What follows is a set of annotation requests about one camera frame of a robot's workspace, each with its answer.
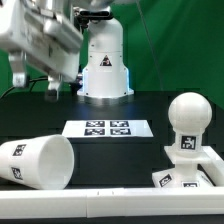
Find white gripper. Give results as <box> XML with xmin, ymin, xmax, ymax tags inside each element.
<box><xmin>0</xmin><ymin>0</ymin><xmax>83</xmax><ymax>101</ymax></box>

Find white conical lamp shade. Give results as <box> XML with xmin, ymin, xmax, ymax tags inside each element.
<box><xmin>0</xmin><ymin>135</ymin><xmax>75</xmax><ymax>190</ymax></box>

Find white lamp base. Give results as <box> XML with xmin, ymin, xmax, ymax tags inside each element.
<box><xmin>152</xmin><ymin>146</ymin><xmax>213</xmax><ymax>188</ymax></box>

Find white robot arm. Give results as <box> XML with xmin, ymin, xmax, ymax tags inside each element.
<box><xmin>0</xmin><ymin>0</ymin><xmax>133</xmax><ymax>104</ymax></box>

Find marker sheet on table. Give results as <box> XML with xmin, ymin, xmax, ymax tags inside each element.
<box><xmin>62</xmin><ymin>120</ymin><xmax>153</xmax><ymax>138</ymax></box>

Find black cable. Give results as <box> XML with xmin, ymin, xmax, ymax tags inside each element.
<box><xmin>0</xmin><ymin>75</ymin><xmax>49</xmax><ymax>100</ymax></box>

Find black camera on stand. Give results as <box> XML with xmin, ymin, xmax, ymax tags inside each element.
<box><xmin>78</xmin><ymin>7</ymin><xmax>113</xmax><ymax>20</ymax></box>

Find white front rail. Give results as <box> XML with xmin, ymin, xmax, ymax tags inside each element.
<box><xmin>0</xmin><ymin>187</ymin><xmax>224</xmax><ymax>219</ymax></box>

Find white rail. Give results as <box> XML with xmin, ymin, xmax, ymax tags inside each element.
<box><xmin>202</xmin><ymin>146</ymin><xmax>224</xmax><ymax>187</ymax></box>
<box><xmin>0</xmin><ymin>187</ymin><xmax>224</xmax><ymax>219</ymax></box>

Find white right rail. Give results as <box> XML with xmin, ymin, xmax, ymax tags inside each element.
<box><xmin>202</xmin><ymin>146</ymin><xmax>224</xmax><ymax>187</ymax></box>

